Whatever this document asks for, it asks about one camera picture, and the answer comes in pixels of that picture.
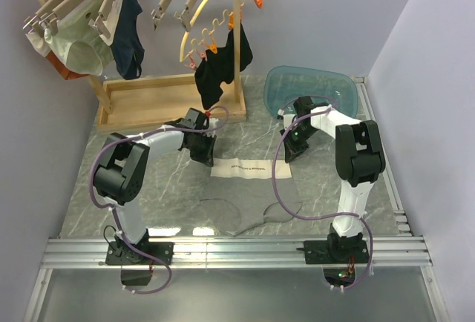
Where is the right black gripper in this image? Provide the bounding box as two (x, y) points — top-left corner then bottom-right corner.
(281, 125), (318, 164)

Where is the grey and cream underwear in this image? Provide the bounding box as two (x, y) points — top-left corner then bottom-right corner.
(200, 158), (293, 237)

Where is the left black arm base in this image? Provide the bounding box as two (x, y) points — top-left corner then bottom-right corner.
(105, 240), (174, 287)

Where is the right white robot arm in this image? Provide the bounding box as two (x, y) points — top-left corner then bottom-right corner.
(278, 96), (386, 263)

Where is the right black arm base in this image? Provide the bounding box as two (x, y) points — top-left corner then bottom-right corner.
(297, 234), (371, 290)

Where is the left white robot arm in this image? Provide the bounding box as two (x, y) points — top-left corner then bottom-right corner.
(89, 108), (220, 264)

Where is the black underwear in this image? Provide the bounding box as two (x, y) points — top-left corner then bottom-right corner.
(194, 30), (235, 110)

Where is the curved yellow clip hanger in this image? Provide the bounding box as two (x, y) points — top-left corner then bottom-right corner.
(179, 0), (269, 71)

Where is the navy blue underwear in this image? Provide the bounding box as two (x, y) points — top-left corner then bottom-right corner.
(111, 0), (145, 80)

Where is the light green underwear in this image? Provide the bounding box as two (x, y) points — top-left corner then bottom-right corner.
(44, 0), (114, 76)

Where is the orange underwear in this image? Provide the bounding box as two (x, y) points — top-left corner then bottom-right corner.
(45, 51), (88, 80)

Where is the wooden drying rack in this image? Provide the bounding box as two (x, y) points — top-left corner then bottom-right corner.
(38, 0), (247, 133)

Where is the blue plastic basin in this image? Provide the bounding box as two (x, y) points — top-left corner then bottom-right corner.
(263, 65), (358, 118)

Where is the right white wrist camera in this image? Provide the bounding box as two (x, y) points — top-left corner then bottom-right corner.
(277, 109), (295, 129)

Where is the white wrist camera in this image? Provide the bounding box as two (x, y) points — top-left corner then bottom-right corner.
(277, 109), (295, 129)
(204, 111), (220, 137)

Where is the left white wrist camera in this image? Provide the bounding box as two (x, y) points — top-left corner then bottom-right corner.
(204, 111), (220, 137)

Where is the aluminium mounting rail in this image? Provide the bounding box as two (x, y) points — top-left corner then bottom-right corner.
(24, 235), (450, 321)

